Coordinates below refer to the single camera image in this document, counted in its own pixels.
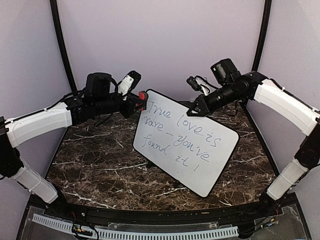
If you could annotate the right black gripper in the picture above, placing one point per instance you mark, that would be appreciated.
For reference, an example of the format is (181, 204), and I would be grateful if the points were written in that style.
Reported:
(204, 107)

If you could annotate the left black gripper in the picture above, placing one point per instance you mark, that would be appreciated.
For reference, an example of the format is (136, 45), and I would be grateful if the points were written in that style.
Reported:
(133, 99)

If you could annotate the white whiteboard black frame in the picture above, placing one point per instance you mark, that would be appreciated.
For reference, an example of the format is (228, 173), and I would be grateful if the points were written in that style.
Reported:
(192, 150)

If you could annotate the red whiteboard eraser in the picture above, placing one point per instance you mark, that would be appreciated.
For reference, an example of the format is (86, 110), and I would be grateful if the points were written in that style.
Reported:
(143, 96)

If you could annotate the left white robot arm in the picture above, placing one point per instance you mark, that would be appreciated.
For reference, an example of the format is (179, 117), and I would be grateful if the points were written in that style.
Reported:
(102, 95)

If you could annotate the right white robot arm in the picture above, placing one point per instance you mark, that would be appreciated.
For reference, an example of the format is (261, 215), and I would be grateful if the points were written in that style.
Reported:
(255, 86)

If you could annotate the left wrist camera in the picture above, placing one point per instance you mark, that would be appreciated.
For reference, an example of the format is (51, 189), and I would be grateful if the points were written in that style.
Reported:
(128, 83)

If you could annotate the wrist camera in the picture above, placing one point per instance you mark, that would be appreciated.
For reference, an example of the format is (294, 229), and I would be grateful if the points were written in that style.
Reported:
(200, 84)
(128, 83)

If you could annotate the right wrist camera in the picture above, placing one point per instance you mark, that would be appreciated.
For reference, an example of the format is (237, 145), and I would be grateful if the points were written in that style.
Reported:
(200, 84)

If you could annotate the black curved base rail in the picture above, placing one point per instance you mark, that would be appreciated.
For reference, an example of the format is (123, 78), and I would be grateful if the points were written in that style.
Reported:
(245, 214)

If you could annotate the right black frame post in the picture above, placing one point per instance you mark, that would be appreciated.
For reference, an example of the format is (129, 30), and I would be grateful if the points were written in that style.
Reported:
(262, 35)

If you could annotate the black frame post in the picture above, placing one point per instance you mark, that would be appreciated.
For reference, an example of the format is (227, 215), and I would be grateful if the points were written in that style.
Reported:
(61, 44)
(262, 35)

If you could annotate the grey slotted cable duct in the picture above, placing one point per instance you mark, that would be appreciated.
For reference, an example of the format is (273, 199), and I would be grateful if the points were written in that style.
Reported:
(121, 231)

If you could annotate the left black frame post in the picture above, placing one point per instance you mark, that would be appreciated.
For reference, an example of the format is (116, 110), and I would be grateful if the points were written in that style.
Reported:
(61, 44)

